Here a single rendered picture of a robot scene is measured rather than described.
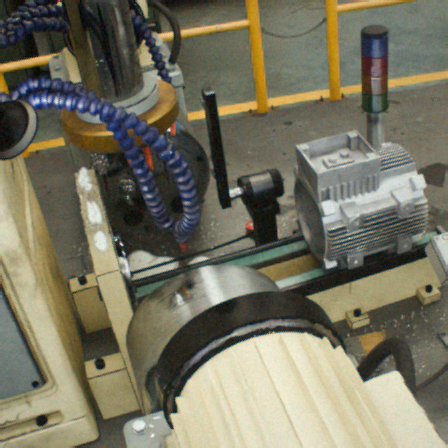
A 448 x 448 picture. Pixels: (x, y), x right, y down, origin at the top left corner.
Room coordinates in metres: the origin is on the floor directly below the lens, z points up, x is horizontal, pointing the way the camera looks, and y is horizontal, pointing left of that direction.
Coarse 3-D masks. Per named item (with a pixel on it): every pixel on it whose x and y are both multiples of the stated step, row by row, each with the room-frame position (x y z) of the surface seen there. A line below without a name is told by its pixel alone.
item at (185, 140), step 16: (176, 128) 1.15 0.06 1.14; (176, 144) 1.14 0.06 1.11; (192, 144) 1.15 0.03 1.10; (112, 160) 1.12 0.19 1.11; (192, 160) 1.15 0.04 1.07; (208, 160) 1.16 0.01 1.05; (96, 176) 1.11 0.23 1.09; (112, 176) 1.11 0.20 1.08; (128, 176) 1.11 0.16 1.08; (160, 176) 1.13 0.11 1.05; (208, 176) 1.16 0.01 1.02; (112, 192) 1.11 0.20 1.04; (128, 192) 1.08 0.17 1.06; (160, 192) 1.13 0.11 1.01; (176, 192) 1.14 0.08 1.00; (112, 208) 1.11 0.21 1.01; (128, 208) 1.12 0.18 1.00; (144, 208) 1.12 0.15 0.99; (176, 208) 1.13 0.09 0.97; (112, 224) 1.12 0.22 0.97; (128, 224) 1.11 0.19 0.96; (144, 224) 1.13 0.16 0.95
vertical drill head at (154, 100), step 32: (64, 0) 0.89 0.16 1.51; (96, 0) 0.87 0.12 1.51; (96, 32) 0.87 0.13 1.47; (128, 32) 0.90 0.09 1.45; (96, 64) 0.87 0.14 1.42; (128, 64) 0.88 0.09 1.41; (128, 96) 0.88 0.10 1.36; (160, 96) 0.91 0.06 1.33; (64, 128) 0.88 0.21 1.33; (96, 128) 0.85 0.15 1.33; (160, 128) 0.85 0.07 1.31; (96, 160) 0.86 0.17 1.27; (160, 160) 0.96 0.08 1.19
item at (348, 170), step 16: (304, 144) 1.02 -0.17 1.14; (320, 144) 1.03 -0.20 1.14; (336, 144) 1.03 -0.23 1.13; (352, 144) 1.02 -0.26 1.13; (368, 144) 0.99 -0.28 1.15; (304, 160) 0.98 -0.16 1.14; (320, 160) 1.01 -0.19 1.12; (336, 160) 0.98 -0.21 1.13; (352, 160) 0.98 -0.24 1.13; (368, 160) 0.94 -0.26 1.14; (304, 176) 0.99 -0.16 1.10; (320, 176) 0.92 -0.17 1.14; (336, 176) 0.93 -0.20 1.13; (352, 176) 0.94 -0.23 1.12; (368, 176) 0.94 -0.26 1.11; (320, 192) 0.93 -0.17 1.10; (336, 192) 0.93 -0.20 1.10; (352, 192) 0.94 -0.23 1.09; (368, 192) 0.94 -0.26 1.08
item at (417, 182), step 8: (384, 144) 1.07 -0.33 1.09; (296, 168) 1.03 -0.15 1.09; (296, 176) 1.03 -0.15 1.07; (416, 176) 0.95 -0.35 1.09; (416, 184) 0.94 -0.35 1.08; (424, 184) 0.94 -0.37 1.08; (328, 200) 0.92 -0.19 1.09; (320, 208) 0.92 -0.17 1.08; (328, 208) 0.91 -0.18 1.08; (416, 240) 0.93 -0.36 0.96; (328, 264) 0.90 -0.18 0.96; (336, 264) 0.90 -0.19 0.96
